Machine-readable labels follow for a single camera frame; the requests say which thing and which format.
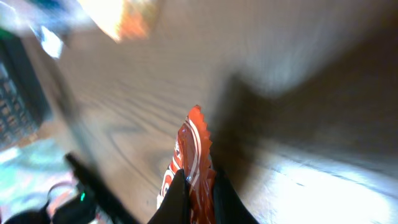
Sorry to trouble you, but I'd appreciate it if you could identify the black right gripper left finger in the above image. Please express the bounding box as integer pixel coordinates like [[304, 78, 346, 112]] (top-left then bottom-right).
[[148, 169, 190, 224]]

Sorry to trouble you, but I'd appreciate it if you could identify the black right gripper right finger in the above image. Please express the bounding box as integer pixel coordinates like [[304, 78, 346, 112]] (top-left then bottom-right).
[[213, 169, 259, 224]]

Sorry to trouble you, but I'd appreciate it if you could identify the orange Topps candy bar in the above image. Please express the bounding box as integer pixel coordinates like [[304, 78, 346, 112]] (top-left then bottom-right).
[[157, 105, 216, 223]]

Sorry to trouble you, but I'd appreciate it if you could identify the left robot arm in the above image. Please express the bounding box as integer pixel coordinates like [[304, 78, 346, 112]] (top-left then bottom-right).
[[5, 153, 139, 224]]

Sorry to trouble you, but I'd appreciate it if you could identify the grey plastic basket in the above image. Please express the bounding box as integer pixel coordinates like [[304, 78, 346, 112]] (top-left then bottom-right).
[[1, 29, 52, 150]]

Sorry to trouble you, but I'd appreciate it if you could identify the small orange box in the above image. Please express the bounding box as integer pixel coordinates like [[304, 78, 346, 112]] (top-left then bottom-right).
[[78, 0, 162, 42]]

